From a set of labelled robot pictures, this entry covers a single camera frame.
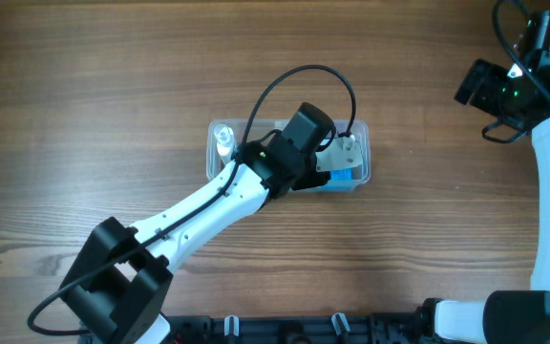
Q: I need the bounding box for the blue lozenge box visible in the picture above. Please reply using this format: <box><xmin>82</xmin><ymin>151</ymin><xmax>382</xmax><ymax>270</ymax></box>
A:
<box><xmin>323</xmin><ymin>168</ymin><xmax>357</xmax><ymax>191</ymax></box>

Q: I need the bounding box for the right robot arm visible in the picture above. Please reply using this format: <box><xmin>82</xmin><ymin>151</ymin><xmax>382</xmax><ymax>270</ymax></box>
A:
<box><xmin>414</xmin><ymin>3</ymin><xmax>550</xmax><ymax>343</ymax></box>

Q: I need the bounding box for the white spray bottle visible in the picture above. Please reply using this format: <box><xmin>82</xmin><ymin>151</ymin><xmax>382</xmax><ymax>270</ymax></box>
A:
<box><xmin>213</xmin><ymin>124</ymin><xmax>237</xmax><ymax>165</ymax></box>

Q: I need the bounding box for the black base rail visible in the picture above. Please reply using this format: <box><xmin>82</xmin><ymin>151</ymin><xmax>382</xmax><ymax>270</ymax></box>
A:
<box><xmin>163</xmin><ymin>312</ymin><xmax>444</xmax><ymax>344</ymax></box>

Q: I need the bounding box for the clear plastic container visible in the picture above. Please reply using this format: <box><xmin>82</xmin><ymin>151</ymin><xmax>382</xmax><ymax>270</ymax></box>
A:
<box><xmin>206</xmin><ymin>118</ymin><xmax>371</xmax><ymax>192</ymax></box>

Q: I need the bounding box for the white green medicine box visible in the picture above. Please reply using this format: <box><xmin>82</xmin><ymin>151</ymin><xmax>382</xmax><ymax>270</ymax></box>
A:
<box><xmin>316</xmin><ymin>135</ymin><xmax>365</xmax><ymax>171</ymax></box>

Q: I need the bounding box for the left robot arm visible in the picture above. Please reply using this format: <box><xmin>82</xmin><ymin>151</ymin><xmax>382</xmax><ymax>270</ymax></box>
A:
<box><xmin>61</xmin><ymin>137</ymin><xmax>329</xmax><ymax>343</ymax></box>

